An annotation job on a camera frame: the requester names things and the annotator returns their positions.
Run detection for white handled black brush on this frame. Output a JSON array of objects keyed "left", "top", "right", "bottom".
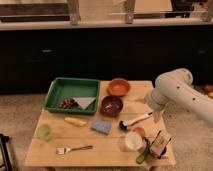
[{"left": 119, "top": 112, "right": 152, "bottom": 131}]

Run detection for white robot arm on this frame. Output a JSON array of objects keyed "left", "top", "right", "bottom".
[{"left": 145, "top": 68, "right": 213, "bottom": 126}]

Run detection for orange red bowl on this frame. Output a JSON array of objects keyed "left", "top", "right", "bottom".
[{"left": 107, "top": 78, "right": 131, "bottom": 96}]

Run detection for dark maroon bowl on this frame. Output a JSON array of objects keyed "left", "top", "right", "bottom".
[{"left": 100, "top": 95, "right": 123, "bottom": 117}]

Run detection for grey folded cloth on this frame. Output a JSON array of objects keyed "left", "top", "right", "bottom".
[{"left": 74, "top": 97, "right": 95, "bottom": 110}]

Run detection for blue sponge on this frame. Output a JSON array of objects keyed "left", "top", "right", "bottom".
[{"left": 92, "top": 119, "right": 111, "bottom": 135}]

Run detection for brown pine cone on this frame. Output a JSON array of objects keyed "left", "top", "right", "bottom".
[{"left": 59, "top": 98, "right": 77, "bottom": 109}]

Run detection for green plastic tray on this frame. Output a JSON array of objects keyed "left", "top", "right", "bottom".
[{"left": 44, "top": 77, "right": 100, "bottom": 116}]

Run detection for orange round fruit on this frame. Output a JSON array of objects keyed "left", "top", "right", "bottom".
[{"left": 133, "top": 127, "right": 146, "bottom": 138}]

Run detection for white cup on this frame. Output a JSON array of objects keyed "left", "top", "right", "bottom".
[{"left": 124, "top": 132, "right": 143, "bottom": 151}]

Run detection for light green cup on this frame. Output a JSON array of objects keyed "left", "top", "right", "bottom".
[{"left": 36, "top": 124, "right": 52, "bottom": 141}]

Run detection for silver fork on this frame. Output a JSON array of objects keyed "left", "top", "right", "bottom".
[{"left": 56, "top": 145, "right": 93, "bottom": 155}]

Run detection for wooden dish rack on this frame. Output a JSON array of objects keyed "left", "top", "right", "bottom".
[{"left": 150, "top": 130, "right": 171, "bottom": 159}]

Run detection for green cucumber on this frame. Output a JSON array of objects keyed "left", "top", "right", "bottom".
[{"left": 136, "top": 139, "right": 150, "bottom": 164}]

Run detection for black stand left edge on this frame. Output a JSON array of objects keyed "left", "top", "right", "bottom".
[{"left": 0, "top": 133, "right": 13, "bottom": 171}]

